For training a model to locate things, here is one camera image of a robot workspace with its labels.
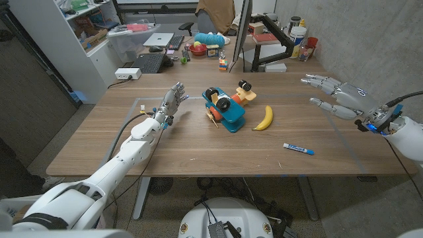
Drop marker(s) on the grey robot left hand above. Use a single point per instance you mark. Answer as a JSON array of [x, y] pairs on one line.
[[171, 104]]

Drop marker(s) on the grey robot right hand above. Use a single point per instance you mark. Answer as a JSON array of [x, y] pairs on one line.
[[355, 99]]

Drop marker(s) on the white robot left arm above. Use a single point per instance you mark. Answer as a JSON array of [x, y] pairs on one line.
[[109, 173]]

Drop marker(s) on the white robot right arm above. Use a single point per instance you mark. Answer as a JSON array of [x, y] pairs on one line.
[[409, 139]]

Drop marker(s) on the teal orange toy airplane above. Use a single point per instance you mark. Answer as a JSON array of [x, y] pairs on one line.
[[228, 112]]

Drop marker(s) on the yellow toy banana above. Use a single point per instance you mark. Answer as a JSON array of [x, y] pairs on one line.
[[267, 119]]

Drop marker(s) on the large black keyboard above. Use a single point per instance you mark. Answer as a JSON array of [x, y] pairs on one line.
[[149, 63]]

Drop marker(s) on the black remote control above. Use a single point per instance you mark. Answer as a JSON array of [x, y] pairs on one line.
[[185, 55]]

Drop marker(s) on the white power strip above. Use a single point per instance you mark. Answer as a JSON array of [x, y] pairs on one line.
[[127, 73]]

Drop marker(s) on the black computer mouse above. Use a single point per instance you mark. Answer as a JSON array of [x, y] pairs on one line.
[[155, 49]]

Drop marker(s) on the red bowl with fruit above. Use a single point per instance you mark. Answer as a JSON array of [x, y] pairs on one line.
[[198, 51]]

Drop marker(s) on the small black keyboard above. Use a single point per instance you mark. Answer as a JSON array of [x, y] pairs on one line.
[[176, 42]]

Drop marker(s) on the colourful puzzle cube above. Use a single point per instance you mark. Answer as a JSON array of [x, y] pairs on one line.
[[223, 64]]

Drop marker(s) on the silver laptop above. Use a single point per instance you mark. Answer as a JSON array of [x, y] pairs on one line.
[[158, 39]]

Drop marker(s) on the clear jar with items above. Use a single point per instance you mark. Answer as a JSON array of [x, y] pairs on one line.
[[305, 53]]

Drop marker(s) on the small printed box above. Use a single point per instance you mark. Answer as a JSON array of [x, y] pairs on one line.
[[213, 51]]

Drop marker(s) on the red cup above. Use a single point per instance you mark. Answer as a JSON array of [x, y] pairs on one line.
[[312, 42]]

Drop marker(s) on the clear plastic storage bin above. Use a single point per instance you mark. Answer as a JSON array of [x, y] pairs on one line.
[[132, 43]]

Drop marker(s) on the teal yarn ball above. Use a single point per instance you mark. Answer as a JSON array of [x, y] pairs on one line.
[[209, 39]]

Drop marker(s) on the blue white marker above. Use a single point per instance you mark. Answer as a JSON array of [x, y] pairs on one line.
[[297, 148]]

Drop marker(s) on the black office chair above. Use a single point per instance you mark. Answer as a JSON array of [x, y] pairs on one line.
[[186, 26]]

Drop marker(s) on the black round fan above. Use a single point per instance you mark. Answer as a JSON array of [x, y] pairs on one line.
[[161, 185]]

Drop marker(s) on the white plastic tub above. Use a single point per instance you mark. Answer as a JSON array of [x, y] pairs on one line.
[[297, 39]]

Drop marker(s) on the flat white box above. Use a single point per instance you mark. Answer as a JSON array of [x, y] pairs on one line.
[[275, 67]]

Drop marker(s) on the yellow bottle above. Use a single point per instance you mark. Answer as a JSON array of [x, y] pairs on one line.
[[302, 23]]

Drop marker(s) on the dark lidded bottle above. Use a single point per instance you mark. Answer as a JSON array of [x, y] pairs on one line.
[[294, 23]]

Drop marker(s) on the grey table leg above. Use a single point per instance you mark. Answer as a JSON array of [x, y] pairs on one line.
[[141, 198], [309, 198]]

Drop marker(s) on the cardboard box on shelf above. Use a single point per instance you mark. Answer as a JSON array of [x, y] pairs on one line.
[[94, 39]]

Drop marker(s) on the brown jacket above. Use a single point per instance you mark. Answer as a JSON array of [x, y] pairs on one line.
[[216, 13]]

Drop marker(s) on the black computer monitor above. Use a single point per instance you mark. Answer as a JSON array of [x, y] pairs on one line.
[[243, 29]]

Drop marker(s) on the red book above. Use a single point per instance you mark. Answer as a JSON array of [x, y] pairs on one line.
[[265, 38]]

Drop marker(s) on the small brown cardboard box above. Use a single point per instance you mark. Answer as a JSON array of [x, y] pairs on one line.
[[256, 28]]

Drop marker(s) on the white shelf cabinet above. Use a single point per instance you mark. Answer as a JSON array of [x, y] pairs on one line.
[[66, 49]]

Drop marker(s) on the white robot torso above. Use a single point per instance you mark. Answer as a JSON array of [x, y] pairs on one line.
[[228, 215]]

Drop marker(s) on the person in dark clothes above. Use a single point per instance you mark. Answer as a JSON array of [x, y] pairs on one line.
[[13, 172]]

